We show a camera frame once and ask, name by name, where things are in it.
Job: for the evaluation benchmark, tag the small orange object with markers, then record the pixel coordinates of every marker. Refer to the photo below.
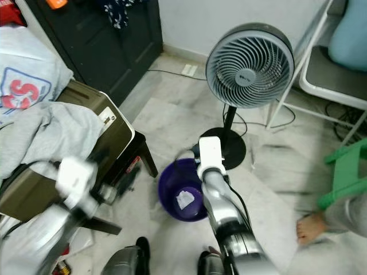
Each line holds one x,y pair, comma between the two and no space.
56,3

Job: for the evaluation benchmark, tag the robot leg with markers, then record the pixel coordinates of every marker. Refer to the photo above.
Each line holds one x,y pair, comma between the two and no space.
212,266
126,260

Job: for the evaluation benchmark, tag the person's bare foot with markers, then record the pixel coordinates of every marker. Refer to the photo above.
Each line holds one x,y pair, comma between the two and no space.
311,229

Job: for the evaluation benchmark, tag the robot left leg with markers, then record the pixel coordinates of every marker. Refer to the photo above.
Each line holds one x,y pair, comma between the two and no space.
126,260

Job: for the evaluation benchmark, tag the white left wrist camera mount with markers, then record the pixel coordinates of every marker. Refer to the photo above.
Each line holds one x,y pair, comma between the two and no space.
77,180

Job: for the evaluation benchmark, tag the white metal chair frame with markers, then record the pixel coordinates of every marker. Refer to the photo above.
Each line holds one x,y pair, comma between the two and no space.
327,86

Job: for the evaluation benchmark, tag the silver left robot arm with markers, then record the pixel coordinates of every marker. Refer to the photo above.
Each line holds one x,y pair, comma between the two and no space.
46,246

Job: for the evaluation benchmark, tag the white bag with logo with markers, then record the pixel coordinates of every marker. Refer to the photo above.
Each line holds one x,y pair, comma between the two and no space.
28,74

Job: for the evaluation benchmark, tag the red printed bag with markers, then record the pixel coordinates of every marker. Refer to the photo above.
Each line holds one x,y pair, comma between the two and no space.
8,11

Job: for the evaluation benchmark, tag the grey cloth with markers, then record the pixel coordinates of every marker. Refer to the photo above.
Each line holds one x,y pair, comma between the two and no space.
46,132

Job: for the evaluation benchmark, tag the grey standing fan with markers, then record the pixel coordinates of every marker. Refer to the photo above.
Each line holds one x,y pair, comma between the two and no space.
249,66

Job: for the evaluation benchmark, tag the purple plastic bin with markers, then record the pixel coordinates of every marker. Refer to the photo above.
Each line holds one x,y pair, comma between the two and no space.
172,183

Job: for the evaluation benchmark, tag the robot right leg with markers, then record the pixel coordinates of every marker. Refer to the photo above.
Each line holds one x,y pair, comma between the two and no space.
212,266

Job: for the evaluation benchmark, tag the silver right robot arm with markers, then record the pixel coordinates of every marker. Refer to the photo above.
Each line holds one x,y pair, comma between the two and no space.
223,212

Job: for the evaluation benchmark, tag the green plastic stool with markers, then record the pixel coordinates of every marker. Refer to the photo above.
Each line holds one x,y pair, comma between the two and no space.
344,166

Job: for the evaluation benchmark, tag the white power strip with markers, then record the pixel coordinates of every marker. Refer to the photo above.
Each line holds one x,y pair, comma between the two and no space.
190,70

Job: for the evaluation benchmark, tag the dark floral cloth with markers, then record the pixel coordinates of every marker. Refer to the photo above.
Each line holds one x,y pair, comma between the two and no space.
120,11

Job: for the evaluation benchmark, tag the olive brown box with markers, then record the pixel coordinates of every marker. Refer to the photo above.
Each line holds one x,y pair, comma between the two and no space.
120,126

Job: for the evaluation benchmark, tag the black stool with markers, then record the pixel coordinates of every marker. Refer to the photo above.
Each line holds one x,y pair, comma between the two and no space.
143,154

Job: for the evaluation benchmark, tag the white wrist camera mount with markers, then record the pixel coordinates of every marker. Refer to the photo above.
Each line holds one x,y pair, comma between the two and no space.
77,180
210,152

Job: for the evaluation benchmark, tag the person's grey trouser leg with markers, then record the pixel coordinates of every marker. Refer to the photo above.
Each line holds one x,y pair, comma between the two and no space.
347,215

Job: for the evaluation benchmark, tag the light blue cushion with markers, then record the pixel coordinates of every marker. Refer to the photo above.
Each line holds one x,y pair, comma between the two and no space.
350,34

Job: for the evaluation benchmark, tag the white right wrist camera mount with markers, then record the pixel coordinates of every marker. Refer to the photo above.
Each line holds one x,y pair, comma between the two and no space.
210,152

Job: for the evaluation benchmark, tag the black panelled cabinet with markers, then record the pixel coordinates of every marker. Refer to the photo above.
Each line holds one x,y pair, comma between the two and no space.
109,51

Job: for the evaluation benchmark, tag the crumpled white paper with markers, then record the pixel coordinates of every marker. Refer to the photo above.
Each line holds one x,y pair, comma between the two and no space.
185,199

